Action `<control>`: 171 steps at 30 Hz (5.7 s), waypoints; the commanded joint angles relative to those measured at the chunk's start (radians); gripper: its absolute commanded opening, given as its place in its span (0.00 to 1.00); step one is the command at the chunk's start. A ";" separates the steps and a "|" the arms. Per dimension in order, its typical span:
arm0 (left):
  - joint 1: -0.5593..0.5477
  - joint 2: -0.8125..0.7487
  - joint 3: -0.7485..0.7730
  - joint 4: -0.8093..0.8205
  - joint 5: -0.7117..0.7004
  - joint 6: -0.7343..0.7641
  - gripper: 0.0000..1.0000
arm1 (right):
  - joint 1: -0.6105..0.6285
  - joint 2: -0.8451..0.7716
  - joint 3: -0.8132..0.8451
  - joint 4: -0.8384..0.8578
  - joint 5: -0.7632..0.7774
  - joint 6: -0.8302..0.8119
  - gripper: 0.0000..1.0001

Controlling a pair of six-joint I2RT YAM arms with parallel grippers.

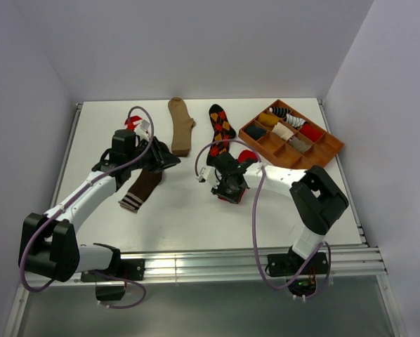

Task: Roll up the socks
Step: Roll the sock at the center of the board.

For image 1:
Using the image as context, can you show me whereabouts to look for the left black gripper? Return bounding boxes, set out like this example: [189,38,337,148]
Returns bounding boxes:
[127,136,181,174]

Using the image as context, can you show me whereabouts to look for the red patterned sock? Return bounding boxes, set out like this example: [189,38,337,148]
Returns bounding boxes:
[218,149,260,203]

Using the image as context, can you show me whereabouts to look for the navy blue sock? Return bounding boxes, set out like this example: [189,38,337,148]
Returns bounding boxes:
[244,124,267,140]

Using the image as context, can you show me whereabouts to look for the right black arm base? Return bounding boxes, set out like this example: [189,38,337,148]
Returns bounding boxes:
[264,251,332,300]

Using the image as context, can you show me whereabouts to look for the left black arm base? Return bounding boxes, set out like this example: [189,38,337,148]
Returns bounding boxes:
[80,258,147,308]

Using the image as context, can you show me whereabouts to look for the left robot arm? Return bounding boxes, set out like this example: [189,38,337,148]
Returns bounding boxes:
[18,129,181,282]

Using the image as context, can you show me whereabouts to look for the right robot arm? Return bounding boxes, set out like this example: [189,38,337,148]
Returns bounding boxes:
[200,152,349,274]

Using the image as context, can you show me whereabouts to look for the brown striped-cuff sock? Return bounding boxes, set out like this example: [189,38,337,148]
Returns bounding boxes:
[119,168,163,213]

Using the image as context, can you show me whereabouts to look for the tan sock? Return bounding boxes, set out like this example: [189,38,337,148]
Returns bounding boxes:
[168,97,195,157]

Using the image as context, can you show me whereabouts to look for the black argyle sock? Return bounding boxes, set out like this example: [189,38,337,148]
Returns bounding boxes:
[206,104,237,166]

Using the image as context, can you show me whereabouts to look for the red white striped sock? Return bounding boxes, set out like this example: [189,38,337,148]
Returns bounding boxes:
[124,115,143,131]

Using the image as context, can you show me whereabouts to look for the mustard rolled sock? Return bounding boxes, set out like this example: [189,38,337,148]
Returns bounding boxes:
[257,112,280,128]

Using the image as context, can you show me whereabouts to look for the orange compartment tray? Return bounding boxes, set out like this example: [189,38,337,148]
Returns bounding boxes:
[238,100,344,169]

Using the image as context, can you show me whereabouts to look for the cream rolled sock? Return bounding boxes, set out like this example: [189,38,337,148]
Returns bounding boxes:
[272,122,294,142]

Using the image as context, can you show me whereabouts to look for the black white striped rolled sock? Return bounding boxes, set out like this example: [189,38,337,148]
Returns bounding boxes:
[268,107,291,119]

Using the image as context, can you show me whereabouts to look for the white grey striped rolled sock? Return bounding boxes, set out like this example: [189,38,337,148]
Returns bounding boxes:
[285,114,307,130]

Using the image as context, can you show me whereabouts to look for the red rolled sock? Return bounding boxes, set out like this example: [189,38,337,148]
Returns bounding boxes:
[299,124,323,143]

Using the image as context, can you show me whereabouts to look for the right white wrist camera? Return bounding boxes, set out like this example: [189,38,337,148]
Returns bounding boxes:
[197,166,219,186]

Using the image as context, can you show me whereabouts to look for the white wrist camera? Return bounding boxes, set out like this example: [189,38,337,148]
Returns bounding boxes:
[197,166,219,186]
[139,120,150,132]

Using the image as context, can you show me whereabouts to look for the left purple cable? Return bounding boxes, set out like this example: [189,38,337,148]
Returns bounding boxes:
[19,105,155,310]

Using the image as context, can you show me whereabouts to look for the purple cable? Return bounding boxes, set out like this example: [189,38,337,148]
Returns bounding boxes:
[19,105,155,310]
[194,139,332,300]

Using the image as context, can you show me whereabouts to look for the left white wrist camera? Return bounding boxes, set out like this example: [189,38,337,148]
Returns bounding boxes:
[139,120,150,132]

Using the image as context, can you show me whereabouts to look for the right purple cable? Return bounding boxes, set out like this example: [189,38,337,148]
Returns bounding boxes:
[194,139,332,300]

